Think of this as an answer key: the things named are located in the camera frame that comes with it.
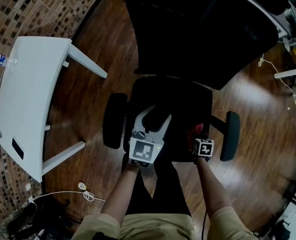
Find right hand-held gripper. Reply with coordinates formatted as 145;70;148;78
193;138;215;163

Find person's right forearm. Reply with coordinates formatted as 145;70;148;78
195;157;232;217

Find person's beige shirt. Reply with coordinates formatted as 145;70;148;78
71;206;258;240

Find small white table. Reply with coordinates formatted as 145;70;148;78
0;35;108;184

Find black rectangular table inset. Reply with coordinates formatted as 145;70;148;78
12;137;25;160

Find long white floor cable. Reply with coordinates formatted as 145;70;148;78
257;53;296;120

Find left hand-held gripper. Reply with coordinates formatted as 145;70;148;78
128;105;173;168

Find black mesh office chair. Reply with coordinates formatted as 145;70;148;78
102;0;280;163

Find black bag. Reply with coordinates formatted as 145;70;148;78
7;201;71;240

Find coiled white cable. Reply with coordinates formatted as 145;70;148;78
29;182;106;205

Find light blue office desk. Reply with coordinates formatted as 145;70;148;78
274;66;296;79

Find grey office desk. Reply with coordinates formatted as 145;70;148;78
225;0;288;39

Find person's black trousers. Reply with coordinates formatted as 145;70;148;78
125;158;192;216

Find person's left forearm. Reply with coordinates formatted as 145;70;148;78
101;163;141;225

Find clear water bottle blue label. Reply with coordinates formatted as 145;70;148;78
0;53;19;67

